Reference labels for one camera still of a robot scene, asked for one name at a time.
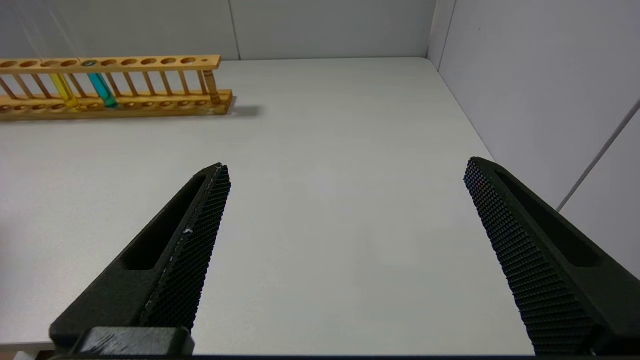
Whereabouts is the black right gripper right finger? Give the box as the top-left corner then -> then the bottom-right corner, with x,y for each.
463,157 -> 640,357

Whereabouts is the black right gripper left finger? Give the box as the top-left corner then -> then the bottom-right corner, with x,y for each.
49,163 -> 232,352

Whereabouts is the test tube with blue-green liquid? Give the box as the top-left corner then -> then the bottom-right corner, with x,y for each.
50,5 -> 121,109

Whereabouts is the test tube with yellow liquid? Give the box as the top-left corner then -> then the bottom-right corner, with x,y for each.
17,5 -> 81,111

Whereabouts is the wooden test tube rack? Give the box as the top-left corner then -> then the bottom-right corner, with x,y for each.
0,54 -> 234,121

